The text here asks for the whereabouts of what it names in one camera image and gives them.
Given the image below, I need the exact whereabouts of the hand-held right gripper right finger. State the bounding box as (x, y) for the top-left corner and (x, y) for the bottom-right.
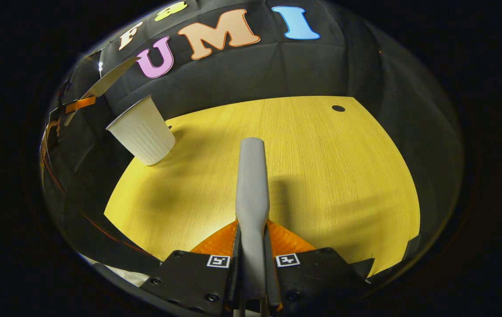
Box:
(266, 219), (375, 310)

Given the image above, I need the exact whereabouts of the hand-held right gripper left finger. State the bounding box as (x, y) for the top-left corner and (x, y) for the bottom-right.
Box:
(140, 219), (240, 315)

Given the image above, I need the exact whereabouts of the gray plastic dustpan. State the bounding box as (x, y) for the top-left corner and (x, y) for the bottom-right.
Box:
(63, 56), (142, 127)

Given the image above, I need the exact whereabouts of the white ribbed garbage bin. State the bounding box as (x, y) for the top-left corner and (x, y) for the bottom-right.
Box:
(106, 94), (176, 166)

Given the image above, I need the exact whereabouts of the small gray broom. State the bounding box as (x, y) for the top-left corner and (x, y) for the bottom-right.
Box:
(235, 137), (271, 317)

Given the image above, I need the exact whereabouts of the wooden desktop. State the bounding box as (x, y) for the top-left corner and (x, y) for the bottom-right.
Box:
(103, 96), (421, 278)

